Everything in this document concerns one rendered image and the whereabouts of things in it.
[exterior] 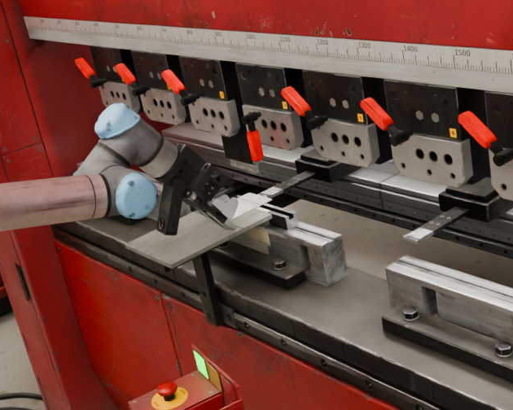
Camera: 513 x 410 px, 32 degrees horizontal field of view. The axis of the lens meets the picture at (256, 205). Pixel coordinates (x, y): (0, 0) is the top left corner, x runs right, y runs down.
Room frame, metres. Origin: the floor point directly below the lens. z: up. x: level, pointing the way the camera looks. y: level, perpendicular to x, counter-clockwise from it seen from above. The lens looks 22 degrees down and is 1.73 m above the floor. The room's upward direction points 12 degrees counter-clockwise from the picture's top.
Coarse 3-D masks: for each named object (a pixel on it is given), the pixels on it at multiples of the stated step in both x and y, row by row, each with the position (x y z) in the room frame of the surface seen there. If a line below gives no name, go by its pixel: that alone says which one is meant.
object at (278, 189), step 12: (300, 156) 1.97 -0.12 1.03; (312, 156) 1.94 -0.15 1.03; (300, 168) 1.96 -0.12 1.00; (312, 168) 1.93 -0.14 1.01; (324, 168) 1.89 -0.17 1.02; (336, 168) 1.89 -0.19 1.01; (348, 168) 1.91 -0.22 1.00; (288, 180) 1.90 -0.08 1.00; (300, 180) 1.89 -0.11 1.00; (324, 180) 1.90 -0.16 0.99; (336, 180) 1.89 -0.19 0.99; (264, 192) 1.86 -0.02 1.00; (276, 192) 1.84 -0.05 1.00
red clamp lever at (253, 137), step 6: (252, 114) 1.65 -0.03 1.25; (258, 114) 1.66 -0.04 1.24; (246, 120) 1.64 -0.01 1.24; (252, 120) 1.65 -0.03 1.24; (252, 126) 1.65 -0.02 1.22; (252, 132) 1.65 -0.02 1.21; (258, 132) 1.66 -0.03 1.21; (252, 138) 1.64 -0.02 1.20; (258, 138) 1.65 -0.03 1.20; (252, 144) 1.64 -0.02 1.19; (258, 144) 1.65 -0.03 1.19; (252, 150) 1.65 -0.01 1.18; (258, 150) 1.65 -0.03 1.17; (252, 156) 1.65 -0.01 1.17; (258, 156) 1.65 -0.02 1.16
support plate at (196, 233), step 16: (192, 224) 1.77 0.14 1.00; (208, 224) 1.75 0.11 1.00; (240, 224) 1.72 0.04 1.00; (256, 224) 1.71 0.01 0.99; (144, 240) 1.74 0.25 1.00; (160, 240) 1.72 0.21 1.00; (176, 240) 1.70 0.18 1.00; (192, 240) 1.69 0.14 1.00; (208, 240) 1.67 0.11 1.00; (224, 240) 1.67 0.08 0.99; (160, 256) 1.64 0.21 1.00; (176, 256) 1.62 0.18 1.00; (192, 256) 1.62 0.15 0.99
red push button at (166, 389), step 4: (164, 384) 1.47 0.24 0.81; (168, 384) 1.47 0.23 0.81; (172, 384) 1.47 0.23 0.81; (176, 384) 1.47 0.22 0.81; (160, 388) 1.46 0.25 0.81; (164, 388) 1.46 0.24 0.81; (168, 388) 1.45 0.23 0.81; (172, 388) 1.45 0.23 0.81; (176, 388) 1.46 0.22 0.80; (160, 392) 1.45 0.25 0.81; (164, 392) 1.45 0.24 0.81; (168, 392) 1.45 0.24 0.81; (172, 392) 1.45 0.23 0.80; (164, 396) 1.46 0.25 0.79; (168, 396) 1.45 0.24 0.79; (172, 396) 1.46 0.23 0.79; (164, 400) 1.46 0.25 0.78; (168, 400) 1.45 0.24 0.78
